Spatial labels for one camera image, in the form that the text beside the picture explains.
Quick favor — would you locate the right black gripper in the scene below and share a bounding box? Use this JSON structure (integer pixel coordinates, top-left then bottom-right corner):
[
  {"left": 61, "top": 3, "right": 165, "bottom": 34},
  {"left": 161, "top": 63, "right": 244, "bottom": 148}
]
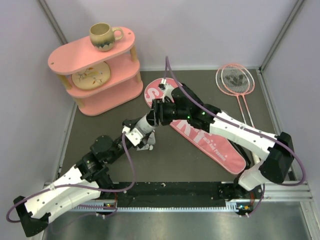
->
[{"left": 142, "top": 99, "right": 190, "bottom": 128}]

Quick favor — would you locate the white shuttlecock tube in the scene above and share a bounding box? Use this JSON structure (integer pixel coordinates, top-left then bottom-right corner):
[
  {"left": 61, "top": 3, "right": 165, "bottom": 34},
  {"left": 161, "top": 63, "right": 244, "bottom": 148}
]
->
[{"left": 135, "top": 115, "right": 156, "bottom": 136}]

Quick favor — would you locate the white plastic shuttlecock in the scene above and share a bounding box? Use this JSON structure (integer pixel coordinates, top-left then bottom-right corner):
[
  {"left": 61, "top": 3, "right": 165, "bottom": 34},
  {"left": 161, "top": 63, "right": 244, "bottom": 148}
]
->
[
  {"left": 136, "top": 144, "right": 154, "bottom": 151},
  {"left": 147, "top": 131, "right": 156, "bottom": 145}
]

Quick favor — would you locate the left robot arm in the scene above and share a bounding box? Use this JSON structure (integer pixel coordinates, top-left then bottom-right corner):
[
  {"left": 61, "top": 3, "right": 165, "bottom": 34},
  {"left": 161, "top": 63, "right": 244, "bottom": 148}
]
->
[{"left": 13, "top": 117, "right": 155, "bottom": 238}]

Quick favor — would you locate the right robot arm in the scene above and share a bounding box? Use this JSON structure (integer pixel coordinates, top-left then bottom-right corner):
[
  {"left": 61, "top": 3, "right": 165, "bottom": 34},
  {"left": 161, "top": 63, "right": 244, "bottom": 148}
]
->
[{"left": 144, "top": 84, "right": 294, "bottom": 198}]

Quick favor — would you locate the pink badminton racket left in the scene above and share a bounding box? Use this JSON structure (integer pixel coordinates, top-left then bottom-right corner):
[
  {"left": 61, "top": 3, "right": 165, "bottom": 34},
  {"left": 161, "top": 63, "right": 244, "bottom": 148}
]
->
[{"left": 215, "top": 65, "right": 253, "bottom": 127}]

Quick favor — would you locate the pink badminton racket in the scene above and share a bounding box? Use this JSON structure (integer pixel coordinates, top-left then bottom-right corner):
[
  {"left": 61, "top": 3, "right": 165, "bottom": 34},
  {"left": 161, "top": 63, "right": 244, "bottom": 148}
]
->
[
  {"left": 215, "top": 65, "right": 253, "bottom": 127},
  {"left": 220, "top": 63, "right": 258, "bottom": 163}
]

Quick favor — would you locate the pink badminton racket right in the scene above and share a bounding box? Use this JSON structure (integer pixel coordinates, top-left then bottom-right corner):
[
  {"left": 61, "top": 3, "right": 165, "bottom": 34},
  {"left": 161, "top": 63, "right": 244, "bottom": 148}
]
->
[{"left": 220, "top": 63, "right": 258, "bottom": 163}]

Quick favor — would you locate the pink three-tier wooden shelf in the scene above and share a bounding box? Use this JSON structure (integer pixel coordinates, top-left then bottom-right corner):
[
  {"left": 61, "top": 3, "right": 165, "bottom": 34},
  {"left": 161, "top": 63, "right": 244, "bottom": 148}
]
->
[{"left": 48, "top": 26, "right": 143, "bottom": 116}]

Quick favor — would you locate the cream floral plate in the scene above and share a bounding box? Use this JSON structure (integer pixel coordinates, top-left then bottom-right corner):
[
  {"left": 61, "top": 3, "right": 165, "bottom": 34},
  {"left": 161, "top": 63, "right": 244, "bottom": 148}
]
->
[{"left": 71, "top": 62, "right": 111, "bottom": 91}]

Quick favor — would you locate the pink sport racket bag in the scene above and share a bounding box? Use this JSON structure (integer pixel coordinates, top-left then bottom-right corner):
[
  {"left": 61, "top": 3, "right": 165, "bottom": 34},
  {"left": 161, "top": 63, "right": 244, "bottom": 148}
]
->
[{"left": 144, "top": 77, "right": 252, "bottom": 175}]

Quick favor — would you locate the beige ceramic mug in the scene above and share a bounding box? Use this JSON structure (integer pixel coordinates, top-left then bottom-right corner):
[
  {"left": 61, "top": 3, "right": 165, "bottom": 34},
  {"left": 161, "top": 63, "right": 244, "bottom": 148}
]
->
[{"left": 89, "top": 22, "right": 124, "bottom": 52}]

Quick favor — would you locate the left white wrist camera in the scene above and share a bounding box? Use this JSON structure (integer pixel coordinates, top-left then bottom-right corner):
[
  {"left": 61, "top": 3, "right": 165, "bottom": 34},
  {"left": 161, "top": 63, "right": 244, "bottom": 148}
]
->
[{"left": 122, "top": 126, "right": 145, "bottom": 147}]

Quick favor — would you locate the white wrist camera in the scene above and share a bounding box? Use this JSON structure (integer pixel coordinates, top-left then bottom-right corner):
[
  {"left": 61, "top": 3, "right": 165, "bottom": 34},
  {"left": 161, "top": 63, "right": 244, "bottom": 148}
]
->
[
  {"left": 158, "top": 78, "right": 176, "bottom": 103},
  {"left": 122, "top": 126, "right": 145, "bottom": 147}
]

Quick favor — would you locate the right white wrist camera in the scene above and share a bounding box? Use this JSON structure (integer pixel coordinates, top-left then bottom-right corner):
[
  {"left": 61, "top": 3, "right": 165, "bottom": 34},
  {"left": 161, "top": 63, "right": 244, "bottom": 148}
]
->
[{"left": 158, "top": 78, "right": 176, "bottom": 103}]

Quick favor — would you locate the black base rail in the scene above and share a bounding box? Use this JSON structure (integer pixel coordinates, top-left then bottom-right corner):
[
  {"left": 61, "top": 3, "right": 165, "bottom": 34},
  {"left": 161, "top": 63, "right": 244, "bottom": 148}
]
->
[{"left": 41, "top": 181, "right": 311, "bottom": 213}]

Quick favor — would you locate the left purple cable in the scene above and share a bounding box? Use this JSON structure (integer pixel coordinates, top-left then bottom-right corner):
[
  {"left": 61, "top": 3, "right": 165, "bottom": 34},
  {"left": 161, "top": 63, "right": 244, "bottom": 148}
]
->
[{"left": 6, "top": 133, "right": 137, "bottom": 223}]

